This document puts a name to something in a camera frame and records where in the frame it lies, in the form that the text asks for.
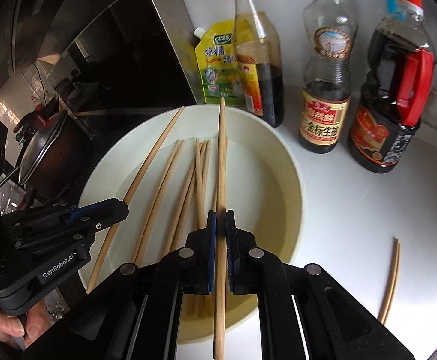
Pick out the wooden chopstick five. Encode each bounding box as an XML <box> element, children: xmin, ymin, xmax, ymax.
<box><xmin>86</xmin><ymin>106</ymin><xmax>186</xmax><ymax>294</ymax></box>

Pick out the wooden chopstick two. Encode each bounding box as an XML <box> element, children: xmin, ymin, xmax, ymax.
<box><xmin>134</xmin><ymin>140</ymin><xmax>187</xmax><ymax>267</ymax></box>

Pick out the wooden chopstick seven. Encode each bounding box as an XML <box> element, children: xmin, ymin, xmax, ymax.
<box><xmin>214</xmin><ymin>97</ymin><xmax>228</xmax><ymax>360</ymax></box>

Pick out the wooden chopstick six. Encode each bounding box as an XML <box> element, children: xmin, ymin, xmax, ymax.
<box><xmin>171</xmin><ymin>139</ymin><xmax>212</xmax><ymax>252</ymax></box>

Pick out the wooden chopstick one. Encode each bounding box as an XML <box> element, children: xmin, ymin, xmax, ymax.
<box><xmin>129</xmin><ymin>139</ymin><xmax>184</xmax><ymax>265</ymax></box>

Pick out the wooden chopstick nine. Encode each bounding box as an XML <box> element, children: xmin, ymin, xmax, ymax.
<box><xmin>377</xmin><ymin>236</ymin><xmax>399</xmax><ymax>323</ymax></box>

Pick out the wooden chopstick three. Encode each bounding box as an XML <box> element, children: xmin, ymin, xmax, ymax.
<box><xmin>161</xmin><ymin>159</ymin><xmax>196</xmax><ymax>257</ymax></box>

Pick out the wooden chopstick ten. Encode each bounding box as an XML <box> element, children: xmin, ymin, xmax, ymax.
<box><xmin>379</xmin><ymin>242</ymin><xmax>402</xmax><ymax>325</ymax></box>

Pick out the wooden chopstick four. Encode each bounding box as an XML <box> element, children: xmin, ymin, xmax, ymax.
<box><xmin>195</xmin><ymin>140</ymin><xmax>206</xmax><ymax>229</ymax></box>

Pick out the wooden chopstick eight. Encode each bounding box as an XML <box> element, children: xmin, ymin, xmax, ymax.
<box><xmin>211</xmin><ymin>137</ymin><xmax>229</xmax><ymax>211</ymax></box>

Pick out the person's left hand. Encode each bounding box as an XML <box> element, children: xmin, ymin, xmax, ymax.
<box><xmin>0</xmin><ymin>299</ymin><xmax>50</xmax><ymax>348</ymax></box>

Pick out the dark pot with lid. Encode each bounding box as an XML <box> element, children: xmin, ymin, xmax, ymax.
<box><xmin>4</xmin><ymin>97</ymin><xmax>90</xmax><ymax>200</ymax></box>

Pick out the white round bowl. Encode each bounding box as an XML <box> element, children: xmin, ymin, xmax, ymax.
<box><xmin>77</xmin><ymin>103</ymin><xmax>304</xmax><ymax>346</ymax></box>

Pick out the stainless range hood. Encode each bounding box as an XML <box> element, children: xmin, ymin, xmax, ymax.
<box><xmin>0</xmin><ymin>0</ymin><xmax>204</xmax><ymax>107</ymax></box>

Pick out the yellow green seasoning pouch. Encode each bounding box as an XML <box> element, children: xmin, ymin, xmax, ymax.
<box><xmin>194</xmin><ymin>19</ymin><xmax>246</xmax><ymax>108</ymax></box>

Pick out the yellow cap vinegar bottle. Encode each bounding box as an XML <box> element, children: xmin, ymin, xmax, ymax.
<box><xmin>232</xmin><ymin>0</ymin><xmax>285</xmax><ymax>128</ymax></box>

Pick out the clear soy sauce bottle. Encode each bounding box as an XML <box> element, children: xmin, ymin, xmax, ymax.
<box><xmin>299</xmin><ymin>0</ymin><xmax>358</xmax><ymax>154</ymax></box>

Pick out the large red-handled soy bottle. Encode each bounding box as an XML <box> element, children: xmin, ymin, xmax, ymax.
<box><xmin>348</xmin><ymin>0</ymin><xmax>437</xmax><ymax>174</ymax></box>

